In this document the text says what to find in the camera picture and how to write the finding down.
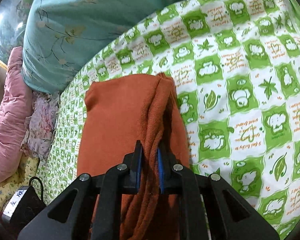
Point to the green white patterned bedsheet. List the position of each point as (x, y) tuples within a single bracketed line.
[(236, 69)]

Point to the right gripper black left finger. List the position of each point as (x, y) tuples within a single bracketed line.
[(90, 207)]

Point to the teal floral quilt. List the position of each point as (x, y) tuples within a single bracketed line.
[(61, 36)]

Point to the pink padded jacket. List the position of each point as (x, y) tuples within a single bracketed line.
[(15, 108)]

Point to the rust orange knit sweater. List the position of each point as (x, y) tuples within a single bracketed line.
[(120, 112)]

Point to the yellow floral cloth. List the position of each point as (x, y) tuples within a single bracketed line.
[(27, 168)]

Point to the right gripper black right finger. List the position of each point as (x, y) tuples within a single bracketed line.
[(209, 207)]

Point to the pink floral pillow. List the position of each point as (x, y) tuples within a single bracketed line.
[(40, 126)]

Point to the gold framed wall picture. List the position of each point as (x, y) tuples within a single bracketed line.
[(5, 22)]

